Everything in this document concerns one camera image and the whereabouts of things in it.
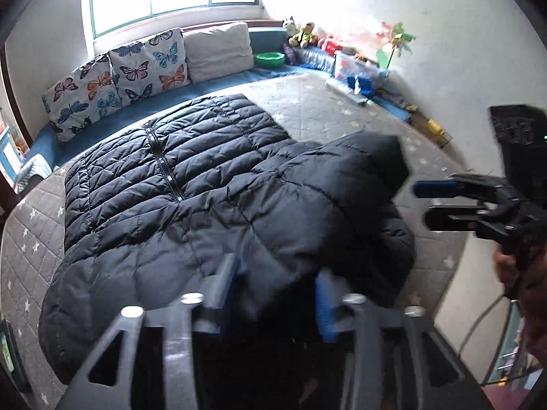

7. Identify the clear plastic toy box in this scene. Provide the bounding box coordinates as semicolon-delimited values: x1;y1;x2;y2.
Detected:
334;51;389;90

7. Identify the white patterned cloth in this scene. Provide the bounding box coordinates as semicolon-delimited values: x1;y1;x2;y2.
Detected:
15;156;54;193

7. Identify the wooden crate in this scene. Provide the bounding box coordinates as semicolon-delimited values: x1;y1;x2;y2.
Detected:
410;115;454;147

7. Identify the black cable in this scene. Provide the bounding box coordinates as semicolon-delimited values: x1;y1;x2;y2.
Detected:
459;294;513;366

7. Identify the white pillow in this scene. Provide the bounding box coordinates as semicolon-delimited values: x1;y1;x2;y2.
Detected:
183;21;256;84

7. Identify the blue sofa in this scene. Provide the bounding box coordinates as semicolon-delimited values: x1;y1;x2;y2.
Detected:
17;19;415;180

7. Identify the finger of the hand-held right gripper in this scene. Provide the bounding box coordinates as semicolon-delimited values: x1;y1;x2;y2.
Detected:
412;174;502;201
424;203;501;233

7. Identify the person's right hand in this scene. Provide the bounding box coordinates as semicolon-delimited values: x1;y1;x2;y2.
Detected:
491;243;524;300

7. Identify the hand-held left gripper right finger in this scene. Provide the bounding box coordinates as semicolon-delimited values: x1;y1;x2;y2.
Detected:
314;267;492;410

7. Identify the blue cabinet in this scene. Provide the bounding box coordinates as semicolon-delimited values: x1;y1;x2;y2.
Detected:
0;128;26;180

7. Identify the black smartphone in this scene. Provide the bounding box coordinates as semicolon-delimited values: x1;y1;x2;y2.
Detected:
0;320;20;387

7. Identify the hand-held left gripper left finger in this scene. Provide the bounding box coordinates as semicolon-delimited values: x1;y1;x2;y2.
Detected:
55;253;240;410

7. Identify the green bowl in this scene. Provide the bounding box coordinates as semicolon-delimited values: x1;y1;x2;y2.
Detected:
254;51;286;68

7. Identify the butterfly print pillow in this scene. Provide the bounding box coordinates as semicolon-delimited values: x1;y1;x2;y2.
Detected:
109;28;191;105
43;51;124;145

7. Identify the bear plush toy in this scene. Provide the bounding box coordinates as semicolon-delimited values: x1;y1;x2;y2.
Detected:
289;22;319;49

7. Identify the colourful pinwheel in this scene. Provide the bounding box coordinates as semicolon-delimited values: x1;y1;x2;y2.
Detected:
376;21;416;69

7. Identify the black puffer jacket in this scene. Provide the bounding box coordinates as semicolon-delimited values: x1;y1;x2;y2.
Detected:
38;93;417;387

